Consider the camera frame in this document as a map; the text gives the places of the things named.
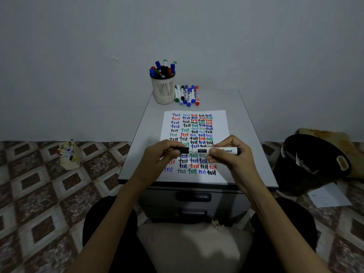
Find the white paper with colored writing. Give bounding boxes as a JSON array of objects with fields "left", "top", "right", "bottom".
[{"left": 156, "top": 110, "right": 231, "bottom": 184}]

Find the person's leg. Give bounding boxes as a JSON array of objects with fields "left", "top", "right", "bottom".
[
  {"left": 250, "top": 197, "right": 319, "bottom": 273},
  {"left": 82, "top": 196, "right": 148, "bottom": 273}
]

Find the beige mesh cup black rim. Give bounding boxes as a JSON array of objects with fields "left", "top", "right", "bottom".
[{"left": 150, "top": 74, "right": 176, "bottom": 105}]

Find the yellow floral cushion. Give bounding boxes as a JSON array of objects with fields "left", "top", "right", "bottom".
[{"left": 295, "top": 127, "right": 364, "bottom": 179}]

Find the person's right hand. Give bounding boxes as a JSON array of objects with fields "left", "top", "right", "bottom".
[{"left": 205, "top": 135, "right": 258, "bottom": 194}]

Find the grey drawer cabinet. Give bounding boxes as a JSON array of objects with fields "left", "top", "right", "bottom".
[{"left": 118, "top": 89, "right": 279, "bottom": 225}]

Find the person's left hand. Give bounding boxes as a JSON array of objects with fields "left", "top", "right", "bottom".
[{"left": 133, "top": 139, "right": 188, "bottom": 191}]

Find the white sheet with faint marks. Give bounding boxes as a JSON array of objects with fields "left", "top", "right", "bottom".
[{"left": 307, "top": 182, "right": 353, "bottom": 208}]

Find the person's left leg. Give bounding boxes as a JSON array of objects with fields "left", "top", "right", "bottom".
[{"left": 82, "top": 196, "right": 148, "bottom": 273}]

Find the beige fuzzy cloth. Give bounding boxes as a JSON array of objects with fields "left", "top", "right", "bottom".
[{"left": 136, "top": 221, "right": 254, "bottom": 273}]

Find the person's right forearm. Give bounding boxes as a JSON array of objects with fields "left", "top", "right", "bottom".
[{"left": 246, "top": 182, "right": 330, "bottom": 273}]

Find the person's left forearm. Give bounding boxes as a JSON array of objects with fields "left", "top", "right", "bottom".
[{"left": 67, "top": 180, "right": 151, "bottom": 273}]

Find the black capped script label marker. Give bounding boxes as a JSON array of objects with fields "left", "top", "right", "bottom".
[{"left": 187, "top": 147, "right": 242, "bottom": 156}]

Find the black plastic bucket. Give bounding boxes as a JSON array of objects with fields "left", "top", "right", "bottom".
[{"left": 274, "top": 134, "right": 352, "bottom": 196}]

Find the small cream box of pens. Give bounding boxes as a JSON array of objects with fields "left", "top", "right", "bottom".
[{"left": 56, "top": 139, "right": 82, "bottom": 171}]

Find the row of colored markers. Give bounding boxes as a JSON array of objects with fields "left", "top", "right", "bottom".
[{"left": 174, "top": 85, "right": 200, "bottom": 107}]

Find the person's right leg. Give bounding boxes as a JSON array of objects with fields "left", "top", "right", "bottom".
[{"left": 250, "top": 197, "right": 319, "bottom": 273}]

